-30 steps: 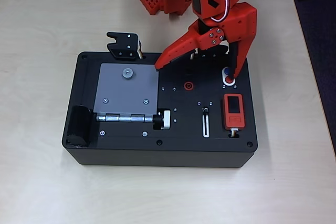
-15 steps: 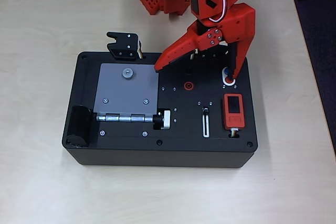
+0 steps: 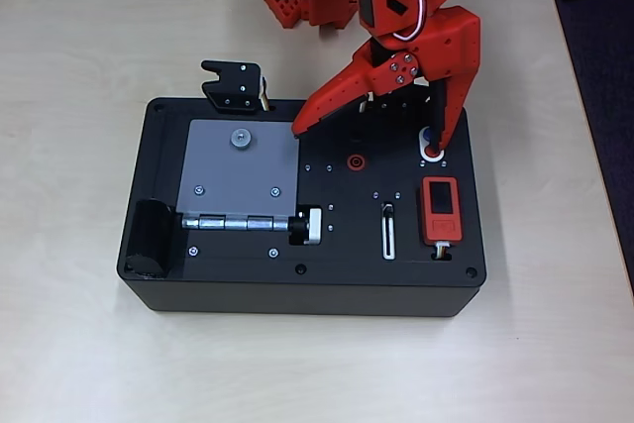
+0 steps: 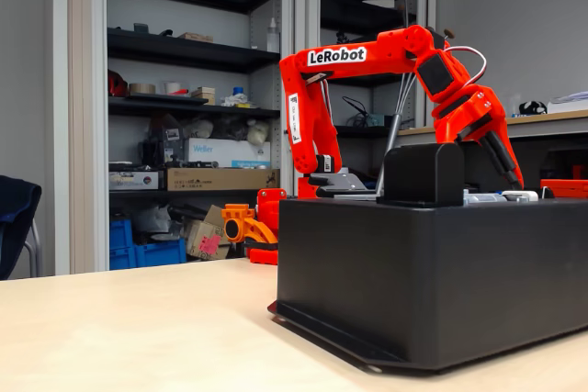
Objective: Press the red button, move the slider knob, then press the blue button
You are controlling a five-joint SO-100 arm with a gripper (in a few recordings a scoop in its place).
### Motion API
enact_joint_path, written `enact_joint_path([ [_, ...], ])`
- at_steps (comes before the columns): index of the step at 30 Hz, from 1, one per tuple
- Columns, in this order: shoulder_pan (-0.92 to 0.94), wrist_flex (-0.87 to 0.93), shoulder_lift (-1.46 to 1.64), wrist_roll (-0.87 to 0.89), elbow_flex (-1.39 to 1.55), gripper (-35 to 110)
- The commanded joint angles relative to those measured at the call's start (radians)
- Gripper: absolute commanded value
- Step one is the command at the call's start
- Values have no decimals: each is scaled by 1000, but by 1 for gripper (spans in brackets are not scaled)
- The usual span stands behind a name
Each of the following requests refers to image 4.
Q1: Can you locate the white paper stack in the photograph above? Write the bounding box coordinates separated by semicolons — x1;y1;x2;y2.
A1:
548;91;588;114

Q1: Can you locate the black rounded probe holder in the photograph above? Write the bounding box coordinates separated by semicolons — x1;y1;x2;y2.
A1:
376;142;465;208

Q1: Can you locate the white hinge sensor block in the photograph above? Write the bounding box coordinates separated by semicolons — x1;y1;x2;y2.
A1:
501;189;539;203

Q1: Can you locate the metal frame chair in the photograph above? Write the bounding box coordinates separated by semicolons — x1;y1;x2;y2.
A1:
22;217;45;279

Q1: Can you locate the black white printed box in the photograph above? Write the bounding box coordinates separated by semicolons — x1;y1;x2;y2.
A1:
108;170;165;191

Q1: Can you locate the red printed base block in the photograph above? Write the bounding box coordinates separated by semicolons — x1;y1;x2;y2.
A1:
249;188;288;265

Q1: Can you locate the black task board box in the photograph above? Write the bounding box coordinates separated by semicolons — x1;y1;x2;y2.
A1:
267;196;588;374

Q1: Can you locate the dark blue chair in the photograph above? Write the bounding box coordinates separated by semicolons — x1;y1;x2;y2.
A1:
0;174;43;281

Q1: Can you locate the orange printed table clamp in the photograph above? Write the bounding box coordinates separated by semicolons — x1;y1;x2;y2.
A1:
220;203;280;246

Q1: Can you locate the white crumpled cloth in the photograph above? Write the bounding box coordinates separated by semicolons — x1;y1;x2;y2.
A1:
220;93;253;109

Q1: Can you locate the red display module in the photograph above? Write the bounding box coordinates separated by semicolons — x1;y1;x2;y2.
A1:
540;179;588;200

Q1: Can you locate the black screwed cable bracket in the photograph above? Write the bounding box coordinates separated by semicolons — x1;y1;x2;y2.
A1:
308;172;379;200

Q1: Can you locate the black electronic equipment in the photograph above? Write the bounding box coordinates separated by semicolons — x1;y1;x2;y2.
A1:
140;114;185;168

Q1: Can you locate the clear plastic bag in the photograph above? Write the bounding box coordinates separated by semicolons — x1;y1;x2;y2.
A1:
132;206;185;242

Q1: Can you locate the white Weller box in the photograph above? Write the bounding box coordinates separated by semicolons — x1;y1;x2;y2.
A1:
183;137;272;169

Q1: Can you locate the flat brown cardboard box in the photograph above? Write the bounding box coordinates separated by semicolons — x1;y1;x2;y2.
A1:
165;167;281;192

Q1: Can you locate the cardboard box pink sticker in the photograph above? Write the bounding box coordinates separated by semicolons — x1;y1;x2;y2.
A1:
185;204;232;261

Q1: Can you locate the black cable bundle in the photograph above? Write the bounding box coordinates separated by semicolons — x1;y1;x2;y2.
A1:
342;95;385;129

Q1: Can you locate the tall blue plastic crate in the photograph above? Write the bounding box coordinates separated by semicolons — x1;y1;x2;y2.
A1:
108;219;135;272

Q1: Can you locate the clear plastic bottle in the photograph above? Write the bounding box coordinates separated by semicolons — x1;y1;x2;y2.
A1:
266;17;280;53

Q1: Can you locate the small wooden boxes stack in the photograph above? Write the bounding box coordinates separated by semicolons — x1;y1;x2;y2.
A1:
190;86;217;106

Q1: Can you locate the black white plush toy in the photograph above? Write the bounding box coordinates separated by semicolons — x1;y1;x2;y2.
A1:
518;100;548;117

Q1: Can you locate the wooden top side desk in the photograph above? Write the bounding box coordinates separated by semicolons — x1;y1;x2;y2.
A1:
397;109;588;140

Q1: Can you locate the white red servo cable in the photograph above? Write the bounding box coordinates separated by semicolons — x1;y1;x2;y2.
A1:
443;45;488;90

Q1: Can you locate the red rounded object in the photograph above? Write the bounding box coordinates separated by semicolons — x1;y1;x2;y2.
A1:
107;69;130;98

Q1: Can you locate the low blue plastic crate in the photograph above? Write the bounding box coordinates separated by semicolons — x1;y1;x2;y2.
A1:
132;238;187;269

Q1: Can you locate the silver metal door hinge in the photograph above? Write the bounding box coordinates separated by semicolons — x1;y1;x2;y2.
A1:
462;188;506;207

